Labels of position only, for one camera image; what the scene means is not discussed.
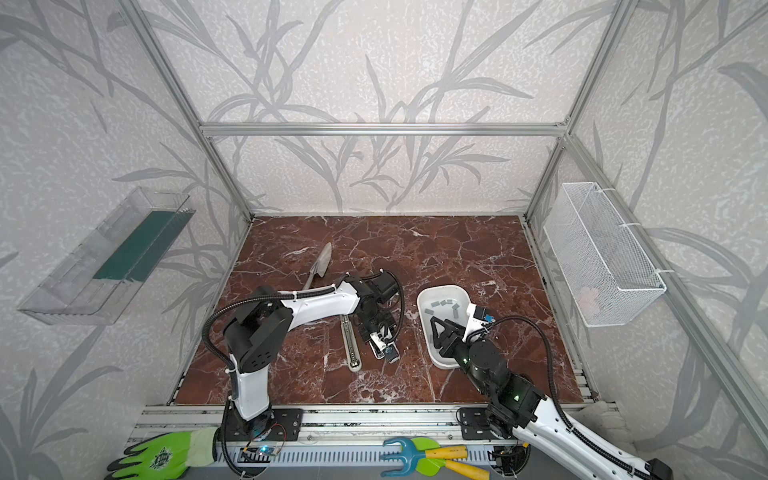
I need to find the green work glove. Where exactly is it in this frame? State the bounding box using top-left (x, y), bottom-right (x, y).
top-left (105, 427), bottom-right (218, 479)

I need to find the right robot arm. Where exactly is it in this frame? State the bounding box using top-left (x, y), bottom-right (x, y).
top-left (429, 315), bottom-right (674, 479)

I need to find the white work glove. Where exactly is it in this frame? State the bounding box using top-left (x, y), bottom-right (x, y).
top-left (572, 401), bottom-right (637, 455)

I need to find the blue staple box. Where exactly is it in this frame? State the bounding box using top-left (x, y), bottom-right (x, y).
top-left (384, 343), bottom-right (400, 364)

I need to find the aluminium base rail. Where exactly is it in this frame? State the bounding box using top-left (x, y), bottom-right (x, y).
top-left (127, 404), bottom-right (590, 469)

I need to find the green toy garden shovel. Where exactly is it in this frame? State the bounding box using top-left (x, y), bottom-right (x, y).
top-left (411, 437), bottom-right (490, 480)

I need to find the white plastic tray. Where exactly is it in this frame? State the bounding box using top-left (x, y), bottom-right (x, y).
top-left (417, 285), bottom-right (471, 370)

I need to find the teal toy garden rake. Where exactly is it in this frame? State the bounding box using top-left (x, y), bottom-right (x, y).
top-left (380, 437), bottom-right (468, 478)

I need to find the white wire mesh basket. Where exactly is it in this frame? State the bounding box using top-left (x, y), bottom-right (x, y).
top-left (544, 182), bottom-right (667, 328)

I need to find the clear acrylic wall shelf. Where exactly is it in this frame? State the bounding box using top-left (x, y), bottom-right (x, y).
top-left (18, 187), bottom-right (195, 326)

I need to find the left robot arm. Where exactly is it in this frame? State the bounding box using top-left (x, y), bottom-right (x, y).
top-left (201, 270), bottom-right (405, 422)

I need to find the metal garden trowel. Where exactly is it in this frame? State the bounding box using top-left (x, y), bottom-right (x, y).
top-left (303, 242), bottom-right (332, 290)

